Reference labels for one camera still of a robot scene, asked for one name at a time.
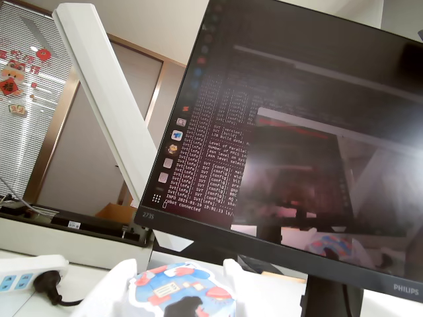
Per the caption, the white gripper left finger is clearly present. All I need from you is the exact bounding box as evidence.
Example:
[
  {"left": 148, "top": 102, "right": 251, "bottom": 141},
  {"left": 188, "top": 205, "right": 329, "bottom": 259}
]
[{"left": 71, "top": 258, "right": 138, "bottom": 317}]

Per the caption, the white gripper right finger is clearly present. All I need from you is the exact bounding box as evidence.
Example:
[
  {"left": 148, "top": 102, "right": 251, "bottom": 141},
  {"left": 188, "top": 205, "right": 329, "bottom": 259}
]
[{"left": 223, "top": 258, "right": 249, "bottom": 317}]

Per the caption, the blue bottle with sticker cap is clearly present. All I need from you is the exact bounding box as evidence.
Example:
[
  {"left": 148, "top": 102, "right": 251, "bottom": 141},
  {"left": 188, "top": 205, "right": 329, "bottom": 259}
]
[{"left": 127, "top": 262, "right": 237, "bottom": 317}]

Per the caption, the black device on ledge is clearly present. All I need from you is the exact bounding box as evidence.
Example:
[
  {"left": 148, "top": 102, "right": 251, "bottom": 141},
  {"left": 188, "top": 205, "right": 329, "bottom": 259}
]
[{"left": 0, "top": 201, "right": 155, "bottom": 270}]

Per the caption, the brown cardboard box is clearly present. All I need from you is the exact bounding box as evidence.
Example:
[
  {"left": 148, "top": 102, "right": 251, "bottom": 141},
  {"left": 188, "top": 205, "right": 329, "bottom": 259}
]
[{"left": 95, "top": 203, "right": 138, "bottom": 219}]

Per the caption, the white power strip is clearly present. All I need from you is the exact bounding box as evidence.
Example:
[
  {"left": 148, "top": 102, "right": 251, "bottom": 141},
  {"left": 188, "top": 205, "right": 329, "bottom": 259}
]
[{"left": 0, "top": 254, "right": 69, "bottom": 293}]

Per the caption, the black monitor stand base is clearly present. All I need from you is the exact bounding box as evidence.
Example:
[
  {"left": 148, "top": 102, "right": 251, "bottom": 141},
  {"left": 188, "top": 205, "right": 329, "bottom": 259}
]
[{"left": 180, "top": 240, "right": 364, "bottom": 317}]

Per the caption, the black computer monitor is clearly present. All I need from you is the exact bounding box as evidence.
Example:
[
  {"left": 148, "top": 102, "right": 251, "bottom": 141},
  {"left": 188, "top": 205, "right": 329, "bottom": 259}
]
[{"left": 134, "top": 0, "right": 423, "bottom": 291}]

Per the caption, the red lion window sticker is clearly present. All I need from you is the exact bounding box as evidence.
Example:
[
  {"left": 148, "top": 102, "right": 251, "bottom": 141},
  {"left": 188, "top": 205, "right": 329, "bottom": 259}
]
[{"left": 0, "top": 62, "right": 26, "bottom": 98}]

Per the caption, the black plug with cable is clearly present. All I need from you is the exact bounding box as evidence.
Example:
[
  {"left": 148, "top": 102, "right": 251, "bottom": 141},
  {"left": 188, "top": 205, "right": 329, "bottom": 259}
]
[{"left": 32, "top": 269, "right": 85, "bottom": 306}]

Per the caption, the white slanted post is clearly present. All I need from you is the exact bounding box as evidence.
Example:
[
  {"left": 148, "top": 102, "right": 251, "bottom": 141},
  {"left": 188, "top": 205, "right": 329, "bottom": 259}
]
[{"left": 52, "top": 2, "right": 194, "bottom": 254}]

